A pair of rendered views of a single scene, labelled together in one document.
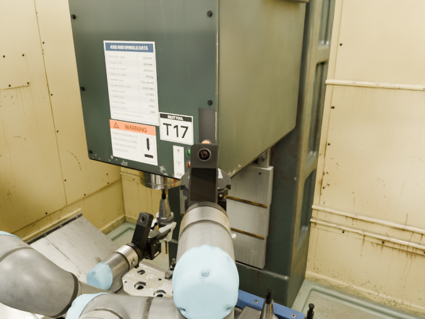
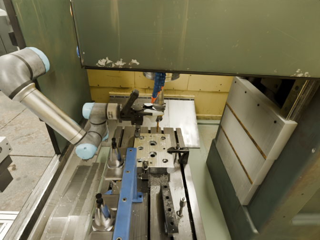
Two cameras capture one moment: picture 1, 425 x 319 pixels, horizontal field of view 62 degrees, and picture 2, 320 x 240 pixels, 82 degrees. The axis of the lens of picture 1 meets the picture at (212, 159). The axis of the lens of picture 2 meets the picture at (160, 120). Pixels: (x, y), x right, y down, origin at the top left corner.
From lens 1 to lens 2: 0.87 m
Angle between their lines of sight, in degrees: 51
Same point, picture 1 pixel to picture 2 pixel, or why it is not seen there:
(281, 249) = (263, 206)
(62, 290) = (6, 85)
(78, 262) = (171, 120)
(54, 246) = (167, 106)
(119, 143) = not seen: hidden behind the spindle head
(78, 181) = (198, 80)
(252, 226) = (249, 166)
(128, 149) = not seen: hidden behind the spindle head
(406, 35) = not seen: outside the picture
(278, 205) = (281, 166)
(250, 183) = (264, 126)
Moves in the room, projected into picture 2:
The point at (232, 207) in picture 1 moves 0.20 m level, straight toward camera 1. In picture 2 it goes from (245, 140) to (214, 152)
